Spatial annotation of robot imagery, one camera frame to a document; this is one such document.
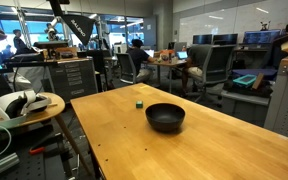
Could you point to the grey drawer cabinet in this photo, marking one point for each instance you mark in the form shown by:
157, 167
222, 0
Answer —
73, 79

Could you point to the middle computer monitor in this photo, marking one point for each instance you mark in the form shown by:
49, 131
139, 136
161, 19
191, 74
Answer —
225, 39

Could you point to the small green block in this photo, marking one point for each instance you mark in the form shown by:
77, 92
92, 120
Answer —
139, 104

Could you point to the orange handled tool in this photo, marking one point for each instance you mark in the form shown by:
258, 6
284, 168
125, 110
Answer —
36, 151

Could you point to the seated person dark shirt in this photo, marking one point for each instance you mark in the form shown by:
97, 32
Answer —
138, 56

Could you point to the right computer monitor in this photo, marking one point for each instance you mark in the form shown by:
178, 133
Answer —
260, 37

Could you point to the white VR headset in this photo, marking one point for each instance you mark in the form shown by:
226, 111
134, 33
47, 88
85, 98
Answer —
20, 103

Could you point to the round wooden side table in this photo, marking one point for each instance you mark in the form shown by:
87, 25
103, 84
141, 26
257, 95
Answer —
53, 110

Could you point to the left computer monitor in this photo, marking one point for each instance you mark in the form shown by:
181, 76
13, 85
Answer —
202, 39

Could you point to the teal tray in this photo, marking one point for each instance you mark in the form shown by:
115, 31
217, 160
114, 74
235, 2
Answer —
245, 81

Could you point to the grey office chair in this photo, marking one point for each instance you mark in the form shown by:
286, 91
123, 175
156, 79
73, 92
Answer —
216, 69

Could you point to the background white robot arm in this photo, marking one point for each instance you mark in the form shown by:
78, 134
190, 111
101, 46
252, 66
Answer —
51, 30

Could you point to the open laptop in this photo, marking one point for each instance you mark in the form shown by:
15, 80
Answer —
182, 55

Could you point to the black softbox light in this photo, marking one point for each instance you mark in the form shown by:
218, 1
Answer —
81, 26

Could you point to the black bowl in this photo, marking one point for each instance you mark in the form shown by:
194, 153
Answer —
165, 117

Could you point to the computer monitor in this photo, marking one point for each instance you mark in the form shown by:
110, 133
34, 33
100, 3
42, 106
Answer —
260, 37
225, 39
202, 39

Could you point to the seated person grey shirt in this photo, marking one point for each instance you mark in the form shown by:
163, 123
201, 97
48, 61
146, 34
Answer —
194, 64

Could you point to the black mesh office chair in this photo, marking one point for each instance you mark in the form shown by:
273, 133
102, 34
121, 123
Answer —
127, 68

